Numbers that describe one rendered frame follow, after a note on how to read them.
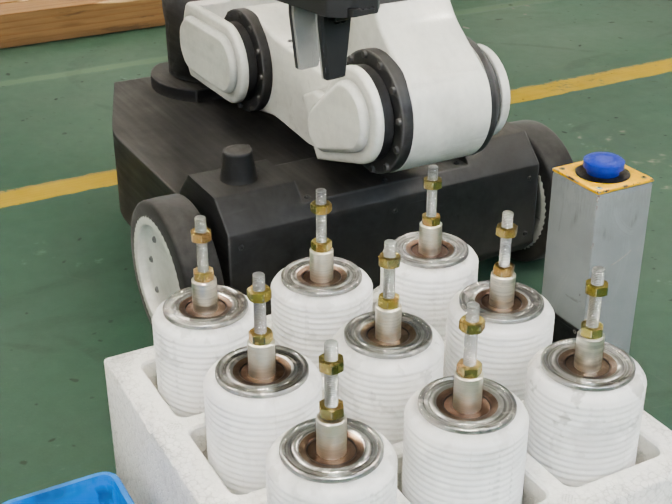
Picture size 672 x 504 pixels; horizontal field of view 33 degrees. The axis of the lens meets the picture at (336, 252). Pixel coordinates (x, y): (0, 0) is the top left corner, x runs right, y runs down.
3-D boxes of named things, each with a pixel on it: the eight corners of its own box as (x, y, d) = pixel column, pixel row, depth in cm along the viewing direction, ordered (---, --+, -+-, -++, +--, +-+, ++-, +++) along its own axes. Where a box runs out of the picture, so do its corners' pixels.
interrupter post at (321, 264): (330, 287, 103) (330, 255, 102) (305, 284, 104) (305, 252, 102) (337, 275, 105) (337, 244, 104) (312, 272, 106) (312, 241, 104)
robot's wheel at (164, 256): (135, 316, 148) (122, 177, 139) (171, 307, 150) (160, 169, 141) (194, 390, 132) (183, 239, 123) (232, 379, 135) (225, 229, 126)
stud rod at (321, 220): (323, 267, 103) (323, 192, 100) (314, 265, 104) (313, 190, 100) (328, 263, 104) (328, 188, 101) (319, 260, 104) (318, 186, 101)
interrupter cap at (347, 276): (350, 304, 100) (350, 297, 100) (270, 294, 102) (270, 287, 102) (370, 266, 107) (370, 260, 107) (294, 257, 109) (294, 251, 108)
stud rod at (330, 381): (329, 437, 79) (328, 347, 76) (321, 431, 80) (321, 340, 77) (341, 433, 80) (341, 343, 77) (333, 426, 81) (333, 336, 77)
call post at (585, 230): (527, 425, 126) (550, 170, 112) (576, 408, 129) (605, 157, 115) (567, 460, 120) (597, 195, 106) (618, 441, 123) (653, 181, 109)
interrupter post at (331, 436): (327, 439, 82) (326, 402, 81) (354, 450, 81) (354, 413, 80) (308, 456, 81) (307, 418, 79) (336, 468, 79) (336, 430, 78)
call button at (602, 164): (573, 174, 111) (575, 155, 110) (604, 166, 113) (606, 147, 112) (599, 188, 108) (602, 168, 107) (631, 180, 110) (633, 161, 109)
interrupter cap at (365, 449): (318, 411, 86) (318, 404, 85) (403, 444, 82) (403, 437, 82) (258, 462, 80) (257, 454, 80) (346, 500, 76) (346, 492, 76)
